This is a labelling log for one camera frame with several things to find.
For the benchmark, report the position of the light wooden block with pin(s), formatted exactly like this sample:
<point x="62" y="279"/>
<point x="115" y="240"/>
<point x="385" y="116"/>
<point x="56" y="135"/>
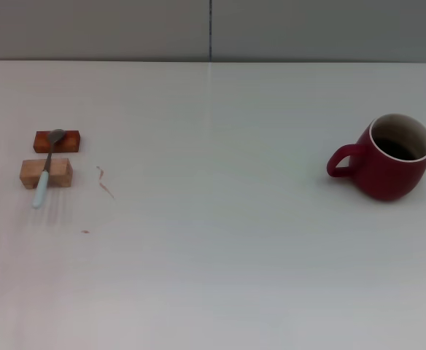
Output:
<point x="60" y="171"/>

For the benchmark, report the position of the dark reddish wooden block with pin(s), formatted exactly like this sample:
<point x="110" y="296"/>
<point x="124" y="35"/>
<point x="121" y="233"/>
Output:
<point x="70" y="142"/>

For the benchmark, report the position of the red ceramic cup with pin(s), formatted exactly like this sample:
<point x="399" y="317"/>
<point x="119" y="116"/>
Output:
<point x="391" y="178"/>

